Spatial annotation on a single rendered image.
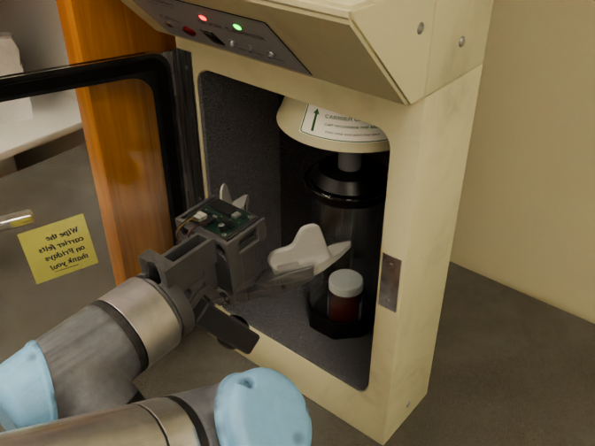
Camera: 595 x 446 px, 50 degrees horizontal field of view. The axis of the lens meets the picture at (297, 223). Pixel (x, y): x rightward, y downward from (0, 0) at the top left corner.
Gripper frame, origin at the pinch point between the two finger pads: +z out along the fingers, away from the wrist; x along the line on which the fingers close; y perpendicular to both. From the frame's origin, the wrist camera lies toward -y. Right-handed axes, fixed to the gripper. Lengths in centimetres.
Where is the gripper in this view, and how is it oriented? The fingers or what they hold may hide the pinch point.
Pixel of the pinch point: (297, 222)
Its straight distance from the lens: 71.3
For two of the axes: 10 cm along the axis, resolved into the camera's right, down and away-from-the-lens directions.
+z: 6.4, -4.7, 6.1
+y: -0.4, -8.1, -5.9
